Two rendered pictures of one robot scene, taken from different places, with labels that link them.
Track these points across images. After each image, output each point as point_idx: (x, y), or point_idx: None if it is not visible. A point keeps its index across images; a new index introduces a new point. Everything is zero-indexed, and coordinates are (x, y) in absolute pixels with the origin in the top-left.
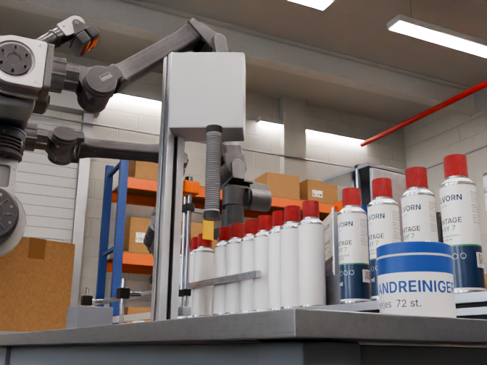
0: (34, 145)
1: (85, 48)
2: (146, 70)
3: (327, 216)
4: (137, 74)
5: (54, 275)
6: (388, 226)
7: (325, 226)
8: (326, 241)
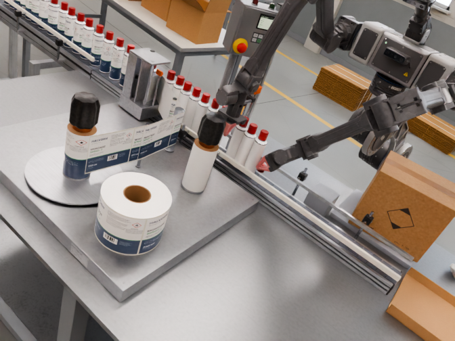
0: None
1: (412, 2)
2: (317, 17)
3: (164, 78)
4: (316, 21)
5: (370, 185)
6: None
7: (165, 84)
8: (162, 90)
